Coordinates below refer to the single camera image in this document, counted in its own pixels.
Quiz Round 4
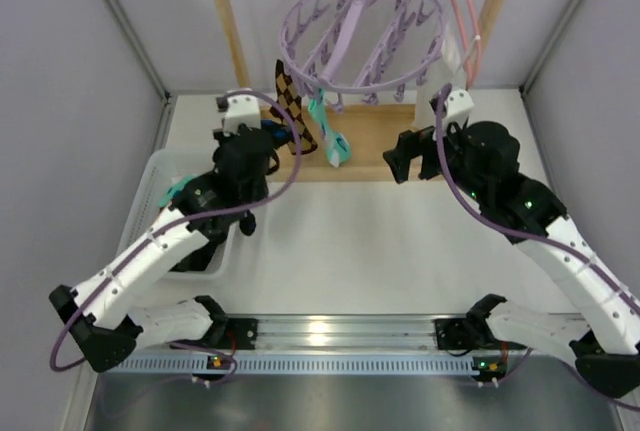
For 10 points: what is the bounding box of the green sock front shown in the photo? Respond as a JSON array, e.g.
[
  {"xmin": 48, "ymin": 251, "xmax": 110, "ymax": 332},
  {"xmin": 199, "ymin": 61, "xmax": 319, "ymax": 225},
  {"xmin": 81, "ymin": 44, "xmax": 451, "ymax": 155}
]
[{"xmin": 158, "ymin": 175, "xmax": 196, "ymax": 210}]

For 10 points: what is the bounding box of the green sock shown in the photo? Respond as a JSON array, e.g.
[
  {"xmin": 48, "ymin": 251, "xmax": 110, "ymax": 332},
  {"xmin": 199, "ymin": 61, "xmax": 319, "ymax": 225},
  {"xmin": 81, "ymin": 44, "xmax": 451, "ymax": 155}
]
[
  {"xmin": 308, "ymin": 89, "xmax": 352, "ymax": 168},
  {"xmin": 158, "ymin": 175, "xmax": 196, "ymax": 210}
]

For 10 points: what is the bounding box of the purple round clip hanger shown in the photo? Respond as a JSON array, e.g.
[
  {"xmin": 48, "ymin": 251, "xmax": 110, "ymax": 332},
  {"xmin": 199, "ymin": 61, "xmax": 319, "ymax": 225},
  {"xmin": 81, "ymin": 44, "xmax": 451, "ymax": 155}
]
[{"xmin": 279, "ymin": 0, "xmax": 445, "ymax": 105}]

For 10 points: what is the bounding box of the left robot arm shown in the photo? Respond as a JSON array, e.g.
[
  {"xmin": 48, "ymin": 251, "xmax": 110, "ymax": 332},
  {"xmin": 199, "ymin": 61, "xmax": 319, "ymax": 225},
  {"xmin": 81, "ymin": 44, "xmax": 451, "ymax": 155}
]
[{"xmin": 49, "ymin": 120, "xmax": 292, "ymax": 373}]

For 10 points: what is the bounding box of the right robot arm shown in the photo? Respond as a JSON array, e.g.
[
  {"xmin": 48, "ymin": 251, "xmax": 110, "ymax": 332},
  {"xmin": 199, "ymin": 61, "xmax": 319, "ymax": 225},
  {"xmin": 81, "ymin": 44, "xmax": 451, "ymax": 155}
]
[{"xmin": 383, "ymin": 121, "xmax": 639, "ymax": 398}]

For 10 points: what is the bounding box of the white cloth on hanger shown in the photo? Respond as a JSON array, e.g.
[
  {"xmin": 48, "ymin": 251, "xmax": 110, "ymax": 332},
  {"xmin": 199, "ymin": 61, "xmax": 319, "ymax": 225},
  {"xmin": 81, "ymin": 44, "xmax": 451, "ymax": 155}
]
[{"xmin": 412, "ymin": 23, "xmax": 466, "ymax": 129}]

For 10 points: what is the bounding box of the brown argyle hanging sock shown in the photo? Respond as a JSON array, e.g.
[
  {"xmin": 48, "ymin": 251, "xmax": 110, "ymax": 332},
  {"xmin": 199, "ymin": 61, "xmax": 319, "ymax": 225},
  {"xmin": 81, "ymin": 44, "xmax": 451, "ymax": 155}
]
[{"xmin": 274, "ymin": 59, "xmax": 318, "ymax": 155}]

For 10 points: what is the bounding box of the green sock rear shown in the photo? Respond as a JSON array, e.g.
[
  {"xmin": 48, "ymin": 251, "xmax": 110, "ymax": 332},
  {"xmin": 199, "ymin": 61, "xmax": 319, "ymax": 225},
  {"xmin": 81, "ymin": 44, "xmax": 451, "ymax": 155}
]
[{"xmin": 308, "ymin": 89, "xmax": 352, "ymax": 168}]

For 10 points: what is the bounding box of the white plastic basket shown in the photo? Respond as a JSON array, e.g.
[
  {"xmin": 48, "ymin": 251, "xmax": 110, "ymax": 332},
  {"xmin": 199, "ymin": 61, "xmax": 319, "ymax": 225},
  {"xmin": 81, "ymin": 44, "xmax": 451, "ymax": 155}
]
[{"xmin": 116, "ymin": 149, "xmax": 238, "ymax": 282}]

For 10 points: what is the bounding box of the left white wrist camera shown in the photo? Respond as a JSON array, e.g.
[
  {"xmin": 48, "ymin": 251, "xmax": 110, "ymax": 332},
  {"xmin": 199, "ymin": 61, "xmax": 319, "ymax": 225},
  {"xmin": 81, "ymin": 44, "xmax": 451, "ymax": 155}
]
[{"xmin": 216, "ymin": 88, "xmax": 261, "ymax": 135}]

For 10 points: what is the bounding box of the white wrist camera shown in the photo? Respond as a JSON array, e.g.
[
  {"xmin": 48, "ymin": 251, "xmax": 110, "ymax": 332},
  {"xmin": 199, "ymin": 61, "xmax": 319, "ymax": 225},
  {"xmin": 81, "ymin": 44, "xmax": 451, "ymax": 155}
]
[
  {"xmin": 441, "ymin": 84, "xmax": 474, "ymax": 128},
  {"xmin": 216, "ymin": 88, "xmax": 261, "ymax": 135}
]

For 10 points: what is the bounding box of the wooden clothes rack frame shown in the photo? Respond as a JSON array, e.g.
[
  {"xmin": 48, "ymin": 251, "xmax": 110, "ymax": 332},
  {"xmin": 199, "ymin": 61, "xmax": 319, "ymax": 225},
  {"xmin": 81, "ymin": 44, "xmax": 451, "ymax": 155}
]
[{"xmin": 214, "ymin": 0, "xmax": 504, "ymax": 182}]

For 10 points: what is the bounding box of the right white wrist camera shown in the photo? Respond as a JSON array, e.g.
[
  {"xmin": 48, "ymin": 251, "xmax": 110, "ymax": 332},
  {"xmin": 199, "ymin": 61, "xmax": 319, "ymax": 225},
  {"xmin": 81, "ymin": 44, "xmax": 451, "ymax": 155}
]
[{"xmin": 441, "ymin": 84, "xmax": 474, "ymax": 128}]

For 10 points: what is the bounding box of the pink wire hanger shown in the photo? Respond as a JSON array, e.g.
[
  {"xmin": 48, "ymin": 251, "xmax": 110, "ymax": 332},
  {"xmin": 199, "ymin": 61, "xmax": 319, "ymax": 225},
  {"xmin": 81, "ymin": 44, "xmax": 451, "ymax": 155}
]
[{"xmin": 450, "ymin": 0, "xmax": 483, "ymax": 89}]

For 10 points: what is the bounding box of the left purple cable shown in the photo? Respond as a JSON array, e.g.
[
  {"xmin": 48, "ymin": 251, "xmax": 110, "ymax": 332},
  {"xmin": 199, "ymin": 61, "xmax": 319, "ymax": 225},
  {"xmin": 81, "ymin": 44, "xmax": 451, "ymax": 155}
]
[{"xmin": 48, "ymin": 90, "xmax": 304, "ymax": 382}]

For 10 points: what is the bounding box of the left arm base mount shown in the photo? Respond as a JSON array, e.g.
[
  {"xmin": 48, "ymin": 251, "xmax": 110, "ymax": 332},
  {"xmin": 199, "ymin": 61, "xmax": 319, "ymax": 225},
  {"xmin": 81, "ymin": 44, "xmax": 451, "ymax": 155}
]
[{"xmin": 169, "ymin": 317, "xmax": 259, "ymax": 351}]

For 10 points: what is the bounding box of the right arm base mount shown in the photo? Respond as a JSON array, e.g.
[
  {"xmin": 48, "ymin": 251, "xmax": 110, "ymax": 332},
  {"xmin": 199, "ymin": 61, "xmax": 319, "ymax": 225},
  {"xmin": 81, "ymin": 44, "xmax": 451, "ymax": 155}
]
[{"xmin": 434, "ymin": 317, "xmax": 525, "ymax": 352}]

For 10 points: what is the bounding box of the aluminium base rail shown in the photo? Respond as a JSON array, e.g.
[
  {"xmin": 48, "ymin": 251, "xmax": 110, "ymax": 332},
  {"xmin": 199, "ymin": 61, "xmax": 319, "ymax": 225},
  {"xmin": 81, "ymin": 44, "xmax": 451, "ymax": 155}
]
[{"xmin": 79, "ymin": 314, "xmax": 626, "ymax": 352}]

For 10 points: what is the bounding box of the grey slotted cable duct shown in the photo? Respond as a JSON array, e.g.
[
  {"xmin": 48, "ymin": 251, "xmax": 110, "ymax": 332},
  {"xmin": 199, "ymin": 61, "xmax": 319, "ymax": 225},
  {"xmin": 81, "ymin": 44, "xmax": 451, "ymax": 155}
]
[{"xmin": 111, "ymin": 353, "xmax": 504, "ymax": 376}]

